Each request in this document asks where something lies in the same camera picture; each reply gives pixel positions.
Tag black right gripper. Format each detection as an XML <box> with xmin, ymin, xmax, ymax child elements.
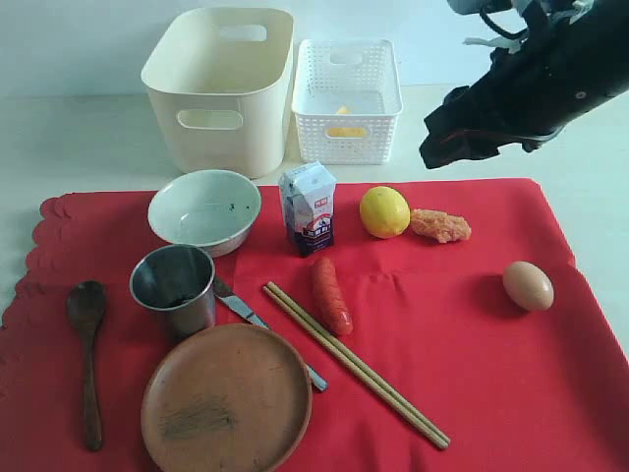
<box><xmin>419</xmin><ymin>1</ymin><xmax>628</xmax><ymax>169</ymax></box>

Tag orange fried chicken nugget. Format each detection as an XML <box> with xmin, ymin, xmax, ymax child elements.
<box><xmin>410</xmin><ymin>208</ymin><xmax>472</xmax><ymax>244</ymax></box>

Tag yellow lemon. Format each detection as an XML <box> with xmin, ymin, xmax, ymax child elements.
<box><xmin>359</xmin><ymin>186</ymin><xmax>411</xmax><ymax>239</ymax></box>

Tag yellow cheese wedge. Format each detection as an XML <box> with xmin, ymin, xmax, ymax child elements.
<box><xmin>326</xmin><ymin>127</ymin><xmax>368</xmax><ymax>139</ymax></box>

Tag brown egg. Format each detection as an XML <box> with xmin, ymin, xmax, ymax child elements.
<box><xmin>502</xmin><ymin>261</ymin><xmax>554</xmax><ymax>312</ymax></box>

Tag white perforated plastic basket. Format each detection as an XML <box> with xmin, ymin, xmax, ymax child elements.
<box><xmin>292</xmin><ymin>39</ymin><xmax>403</xmax><ymax>165</ymax></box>

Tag blue white milk carton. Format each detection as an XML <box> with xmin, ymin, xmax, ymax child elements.
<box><xmin>278</xmin><ymin>161</ymin><xmax>336</xmax><ymax>257</ymax></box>

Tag red tablecloth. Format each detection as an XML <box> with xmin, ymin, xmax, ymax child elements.
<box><xmin>1</xmin><ymin>179</ymin><xmax>628</xmax><ymax>471</ymax></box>

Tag red sausage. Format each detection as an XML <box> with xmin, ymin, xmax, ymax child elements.
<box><xmin>312</xmin><ymin>257</ymin><xmax>354</xmax><ymax>336</ymax></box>

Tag upper wooden chopstick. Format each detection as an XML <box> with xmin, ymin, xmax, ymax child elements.
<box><xmin>265</xmin><ymin>280</ymin><xmax>451</xmax><ymax>446</ymax></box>

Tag wooden chopstick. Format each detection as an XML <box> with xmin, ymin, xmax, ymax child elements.
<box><xmin>260</xmin><ymin>284</ymin><xmax>446</xmax><ymax>450</ymax></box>
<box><xmin>265</xmin><ymin>280</ymin><xmax>451</xmax><ymax>446</ymax></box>

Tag cream plastic tub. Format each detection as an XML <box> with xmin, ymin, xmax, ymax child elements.
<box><xmin>141</xmin><ymin>7</ymin><xmax>294</xmax><ymax>178</ymax></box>

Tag pale green ceramic bowl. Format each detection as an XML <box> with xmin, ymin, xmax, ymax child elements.
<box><xmin>147</xmin><ymin>169</ymin><xmax>261</xmax><ymax>258</ymax></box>

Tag metal table knife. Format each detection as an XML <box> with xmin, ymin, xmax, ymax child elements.
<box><xmin>213</xmin><ymin>275</ymin><xmax>328</xmax><ymax>392</ymax></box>

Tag lower wooden chopstick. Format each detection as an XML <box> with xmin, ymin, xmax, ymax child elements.
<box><xmin>260</xmin><ymin>284</ymin><xmax>446</xmax><ymax>450</ymax></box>

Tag stainless steel cup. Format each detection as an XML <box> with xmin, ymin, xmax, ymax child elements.
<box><xmin>129</xmin><ymin>244</ymin><xmax>216</xmax><ymax>339</ymax></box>

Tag brown clay plate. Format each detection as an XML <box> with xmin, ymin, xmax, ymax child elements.
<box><xmin>141</xmin><ymin>324</ymin><xmax>313</xmax><ymax>471</ymax></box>

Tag dark wooden spoon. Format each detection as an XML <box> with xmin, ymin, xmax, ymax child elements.
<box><xmin>66</xmin><ymin>280</ymin><xmax>107</xmax><ymax>451</ymax></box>

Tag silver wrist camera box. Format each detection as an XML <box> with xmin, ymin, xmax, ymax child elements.
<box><xmin>447</xmin><ymin>0</ymin><xmax>513</xmax><ymax>16</ymax></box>

